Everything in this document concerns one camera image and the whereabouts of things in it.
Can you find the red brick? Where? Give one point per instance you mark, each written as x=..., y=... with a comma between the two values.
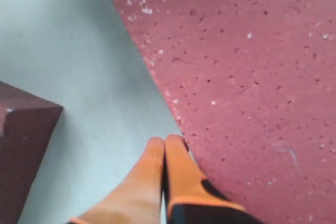
x=27, y=123
x=251, y=84

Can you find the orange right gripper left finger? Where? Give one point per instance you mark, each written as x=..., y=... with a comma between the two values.
x=137, y=199

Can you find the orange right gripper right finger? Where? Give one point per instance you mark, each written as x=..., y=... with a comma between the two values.
x=189, y=196

